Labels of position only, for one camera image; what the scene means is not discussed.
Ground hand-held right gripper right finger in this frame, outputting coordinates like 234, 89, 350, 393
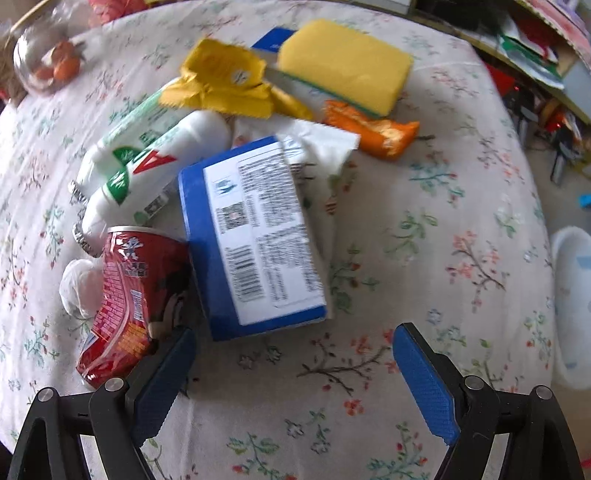
392, 323, 587, 480

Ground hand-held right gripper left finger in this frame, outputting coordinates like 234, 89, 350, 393
8, 327, 198, 480

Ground crushed red printed can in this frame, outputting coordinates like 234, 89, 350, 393
76, 225, 194, 389

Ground white tissue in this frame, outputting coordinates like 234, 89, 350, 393
60, 259, 108, 319

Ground white plastic basin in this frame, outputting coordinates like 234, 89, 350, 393
549, 226, 591, 391

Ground blue white cardboard box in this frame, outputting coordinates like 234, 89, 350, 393
178, 135, 333, 342

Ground white bottle green red label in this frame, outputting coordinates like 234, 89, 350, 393
74, 111, 232, 257

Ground white plastic wrapper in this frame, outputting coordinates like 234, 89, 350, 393
231, 117, 362, 273

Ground orange snack packet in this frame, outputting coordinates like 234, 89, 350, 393
321, 99, 421, 161

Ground white green printed packet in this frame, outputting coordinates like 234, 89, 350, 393
69, 78, 195, 199

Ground yellow wrapper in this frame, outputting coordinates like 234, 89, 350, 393
159, 38, 317, 123

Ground floral tablecloth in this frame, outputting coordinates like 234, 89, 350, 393
0, 0, 559, 480

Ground red box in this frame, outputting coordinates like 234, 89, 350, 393
485, 65, 518, 99

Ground white drawer cabinet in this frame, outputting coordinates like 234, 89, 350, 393
411, 0, 591, 125

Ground yellow sponge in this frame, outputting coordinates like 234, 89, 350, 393
277, 19, 415, 117

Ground clear glass bowl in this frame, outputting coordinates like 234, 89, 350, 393
13, 18, 88, 95

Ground pile of colourful bags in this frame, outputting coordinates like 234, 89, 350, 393
499, 9, 566, 88

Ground small blue white packet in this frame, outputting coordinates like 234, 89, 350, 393
252, 27, 298, 54

